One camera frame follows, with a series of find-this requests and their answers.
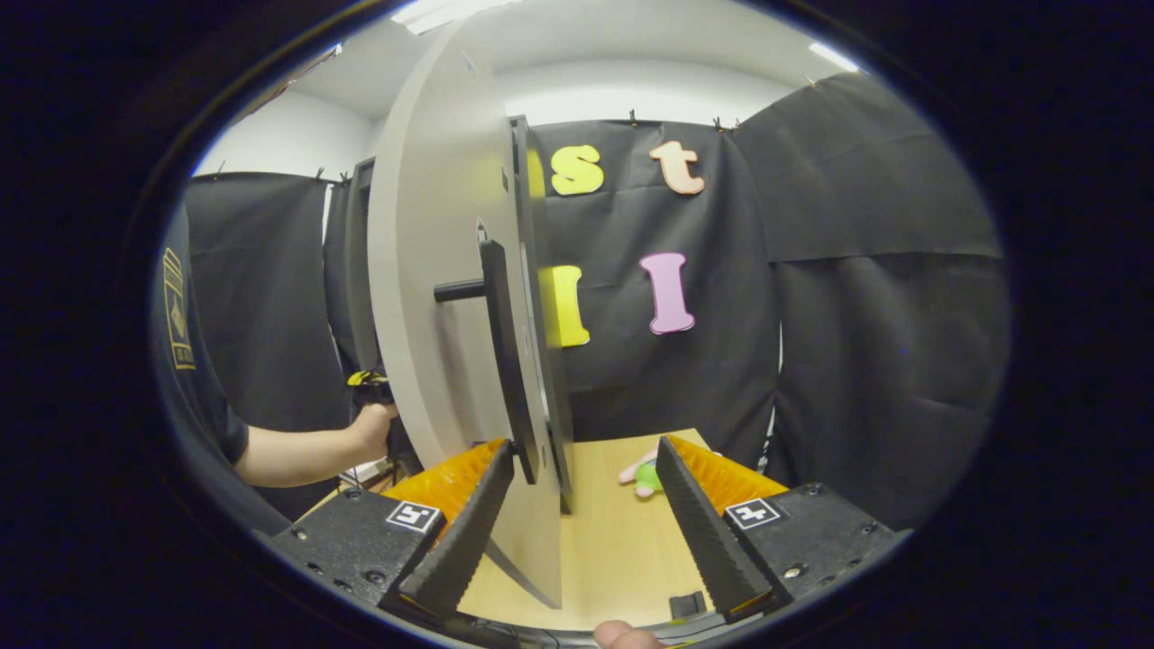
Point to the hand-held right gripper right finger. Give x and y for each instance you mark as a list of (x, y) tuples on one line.
[(699, 532)]

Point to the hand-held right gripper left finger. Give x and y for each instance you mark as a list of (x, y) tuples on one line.
[(469, 532)]

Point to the grey cabinet door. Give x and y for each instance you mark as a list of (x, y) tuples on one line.
[(433, 270)]

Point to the pink green plush toy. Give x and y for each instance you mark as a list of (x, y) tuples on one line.
[(645, 476)]

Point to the person's dark shirt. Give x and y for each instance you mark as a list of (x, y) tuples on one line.
[(194, 379)]

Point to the black backdrop cloth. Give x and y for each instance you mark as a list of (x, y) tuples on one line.
[(856, 315)]

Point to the small ceiling light panel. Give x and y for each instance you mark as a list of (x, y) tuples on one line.
[(833, 57)]

